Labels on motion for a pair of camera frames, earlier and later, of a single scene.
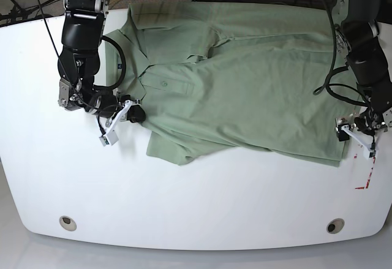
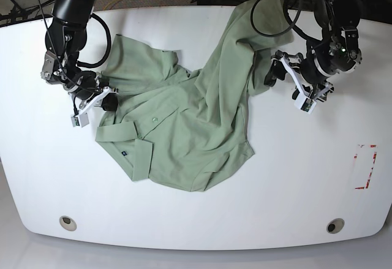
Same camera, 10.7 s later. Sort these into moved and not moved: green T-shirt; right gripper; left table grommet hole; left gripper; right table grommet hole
Moved: right gripper; green T-shirt; left gripper
Not moved: right table grommet hole; left table grommet hole
